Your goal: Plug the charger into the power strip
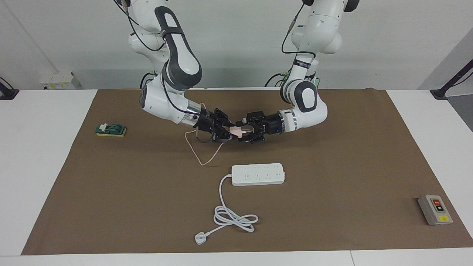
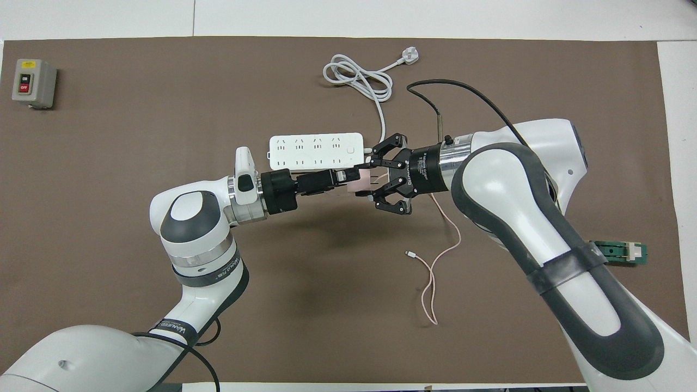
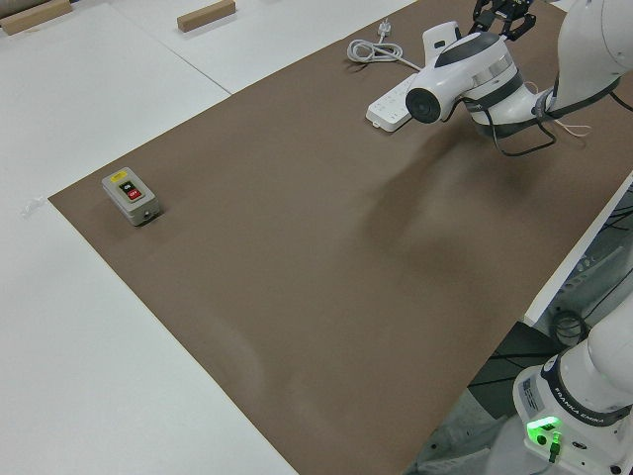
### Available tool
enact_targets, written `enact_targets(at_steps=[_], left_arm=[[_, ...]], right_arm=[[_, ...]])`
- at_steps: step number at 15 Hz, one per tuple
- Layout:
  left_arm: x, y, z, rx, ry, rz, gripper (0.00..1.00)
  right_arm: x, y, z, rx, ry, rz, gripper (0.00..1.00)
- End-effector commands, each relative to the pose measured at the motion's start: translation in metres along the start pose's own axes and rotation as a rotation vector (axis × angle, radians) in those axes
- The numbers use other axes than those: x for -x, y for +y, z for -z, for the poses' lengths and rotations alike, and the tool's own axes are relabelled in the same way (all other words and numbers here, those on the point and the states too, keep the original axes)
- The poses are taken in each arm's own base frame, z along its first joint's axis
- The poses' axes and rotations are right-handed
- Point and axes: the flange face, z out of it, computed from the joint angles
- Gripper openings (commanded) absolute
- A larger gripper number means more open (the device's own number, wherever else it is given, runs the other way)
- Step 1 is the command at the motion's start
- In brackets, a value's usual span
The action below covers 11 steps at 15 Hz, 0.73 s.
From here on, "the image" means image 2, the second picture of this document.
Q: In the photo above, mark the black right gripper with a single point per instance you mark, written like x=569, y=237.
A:
x=425, y=170

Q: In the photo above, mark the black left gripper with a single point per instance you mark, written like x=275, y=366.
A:
x=280, y=190

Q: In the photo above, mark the pink wall charger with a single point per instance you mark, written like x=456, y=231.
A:
x=360, y=187

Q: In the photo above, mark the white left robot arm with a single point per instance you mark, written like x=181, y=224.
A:
x=196, y=218

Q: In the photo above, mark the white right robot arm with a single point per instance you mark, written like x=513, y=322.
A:
x=517, y=190

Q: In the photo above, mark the white power strip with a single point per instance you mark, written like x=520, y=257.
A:
x=316, y=149

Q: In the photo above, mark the white three-pin plug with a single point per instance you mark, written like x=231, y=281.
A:
x=411, y=56

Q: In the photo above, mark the brown table mat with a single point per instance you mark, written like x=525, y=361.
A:
x=109, y=136

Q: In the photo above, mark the green knife switch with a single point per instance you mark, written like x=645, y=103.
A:
x=626, y=253

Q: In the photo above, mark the grey on-off switch box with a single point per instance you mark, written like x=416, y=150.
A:
x=32, y=81

